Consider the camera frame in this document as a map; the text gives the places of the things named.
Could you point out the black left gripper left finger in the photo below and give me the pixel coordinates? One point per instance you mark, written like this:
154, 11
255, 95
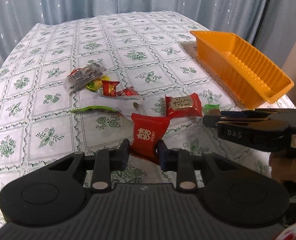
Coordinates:
107, 161

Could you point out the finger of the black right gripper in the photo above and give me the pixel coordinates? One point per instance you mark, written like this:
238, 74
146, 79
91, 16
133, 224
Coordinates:
261, 113
261, 134

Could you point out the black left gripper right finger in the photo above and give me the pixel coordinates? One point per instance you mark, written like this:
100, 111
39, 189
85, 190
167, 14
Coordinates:
179, 161

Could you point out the red double happiness candy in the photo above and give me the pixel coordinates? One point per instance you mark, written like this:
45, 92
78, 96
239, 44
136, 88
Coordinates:
147, 131

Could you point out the red square snack packet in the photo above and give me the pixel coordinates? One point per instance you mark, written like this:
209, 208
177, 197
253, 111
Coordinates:
183, 106

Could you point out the white green snack packet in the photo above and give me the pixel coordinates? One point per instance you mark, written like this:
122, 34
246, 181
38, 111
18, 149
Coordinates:
124, 105

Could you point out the red foil candy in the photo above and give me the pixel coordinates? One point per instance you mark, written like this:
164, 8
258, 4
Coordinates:
128, 91

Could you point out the small red candy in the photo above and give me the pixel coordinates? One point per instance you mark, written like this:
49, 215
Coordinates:
110, 88

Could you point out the grey transparent snack packet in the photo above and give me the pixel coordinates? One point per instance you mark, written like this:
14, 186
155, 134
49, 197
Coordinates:
80, 77

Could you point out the right hand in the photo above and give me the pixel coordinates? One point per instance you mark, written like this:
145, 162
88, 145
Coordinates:
282, 168

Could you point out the orange plastic tray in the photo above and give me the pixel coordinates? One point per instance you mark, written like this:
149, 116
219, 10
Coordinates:
250, 77

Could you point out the small green candy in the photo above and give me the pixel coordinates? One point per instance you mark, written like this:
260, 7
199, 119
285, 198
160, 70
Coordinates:
211, 109

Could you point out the yellow green candy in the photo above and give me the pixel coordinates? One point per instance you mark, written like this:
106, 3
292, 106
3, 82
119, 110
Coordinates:
94, 85

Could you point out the green floral tablecloth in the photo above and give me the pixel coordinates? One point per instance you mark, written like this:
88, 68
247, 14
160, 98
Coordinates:
152, 52

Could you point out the blue lace-trimmed curtain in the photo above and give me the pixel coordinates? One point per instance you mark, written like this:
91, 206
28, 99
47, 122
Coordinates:
276, 34

